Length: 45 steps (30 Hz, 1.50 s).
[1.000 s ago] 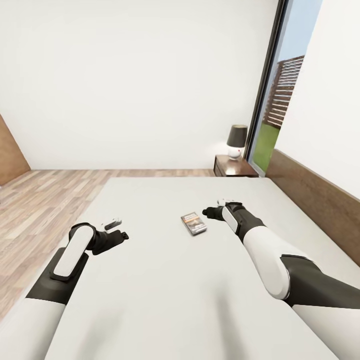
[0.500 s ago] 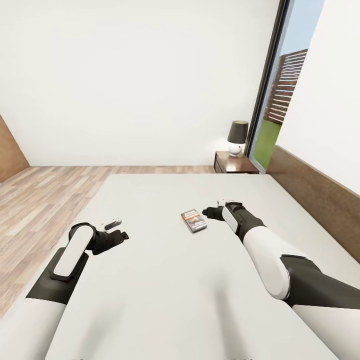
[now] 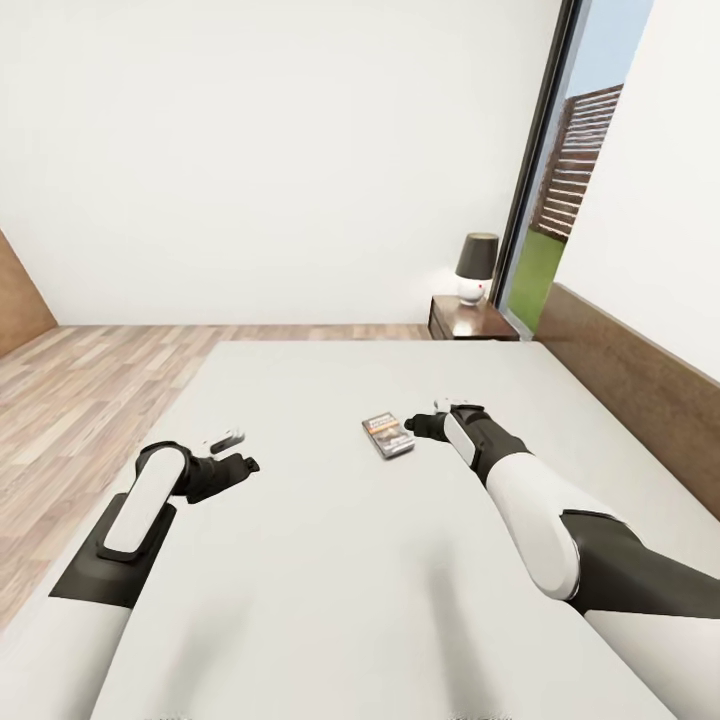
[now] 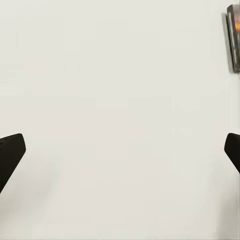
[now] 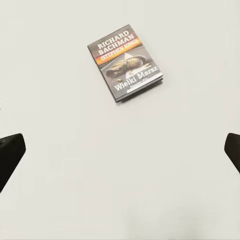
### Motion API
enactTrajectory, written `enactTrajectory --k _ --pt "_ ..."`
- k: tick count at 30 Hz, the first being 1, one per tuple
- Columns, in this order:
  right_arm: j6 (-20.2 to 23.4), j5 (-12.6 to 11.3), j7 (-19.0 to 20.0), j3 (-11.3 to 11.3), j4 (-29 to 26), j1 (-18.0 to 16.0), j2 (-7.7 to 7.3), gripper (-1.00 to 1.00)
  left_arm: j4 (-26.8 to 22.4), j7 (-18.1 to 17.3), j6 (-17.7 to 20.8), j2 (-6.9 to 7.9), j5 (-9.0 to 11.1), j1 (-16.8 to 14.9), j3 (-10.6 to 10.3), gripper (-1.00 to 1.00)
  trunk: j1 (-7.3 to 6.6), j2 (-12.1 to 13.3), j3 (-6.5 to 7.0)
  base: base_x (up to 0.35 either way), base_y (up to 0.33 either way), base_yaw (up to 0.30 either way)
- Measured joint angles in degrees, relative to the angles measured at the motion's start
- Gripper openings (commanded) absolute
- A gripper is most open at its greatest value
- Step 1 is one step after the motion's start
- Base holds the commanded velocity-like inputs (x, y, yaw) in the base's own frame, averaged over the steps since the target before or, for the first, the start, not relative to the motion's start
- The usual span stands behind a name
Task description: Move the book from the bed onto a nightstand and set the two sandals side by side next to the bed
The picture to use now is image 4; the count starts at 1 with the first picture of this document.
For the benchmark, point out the hardback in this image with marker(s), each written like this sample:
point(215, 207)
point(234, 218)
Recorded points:
point(233, 14)

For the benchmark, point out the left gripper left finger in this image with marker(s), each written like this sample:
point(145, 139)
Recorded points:
point(12, 150)

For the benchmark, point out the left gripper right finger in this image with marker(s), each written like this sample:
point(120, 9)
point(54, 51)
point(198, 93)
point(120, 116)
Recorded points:
point(232, 149)

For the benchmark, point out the bed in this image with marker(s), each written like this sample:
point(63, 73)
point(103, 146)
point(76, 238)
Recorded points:
point(124, 107)

